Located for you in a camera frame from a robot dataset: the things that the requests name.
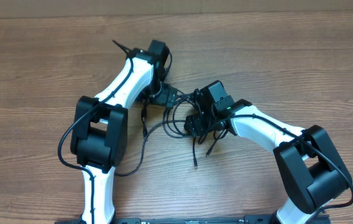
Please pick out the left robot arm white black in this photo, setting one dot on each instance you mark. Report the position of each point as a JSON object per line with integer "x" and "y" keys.
{"x": 99, "y": 136}

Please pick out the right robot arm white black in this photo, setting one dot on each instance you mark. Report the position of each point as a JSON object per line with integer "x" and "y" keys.
{"x": 313, "y": 173}

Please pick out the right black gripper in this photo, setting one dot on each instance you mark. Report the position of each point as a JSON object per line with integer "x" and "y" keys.
{"x": 196, "y": 127}

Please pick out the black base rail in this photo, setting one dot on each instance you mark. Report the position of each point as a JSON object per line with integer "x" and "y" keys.
{"x": 195, "y": 220}

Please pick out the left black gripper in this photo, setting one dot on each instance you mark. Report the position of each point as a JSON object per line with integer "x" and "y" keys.
{"x": 163, "y": 99}

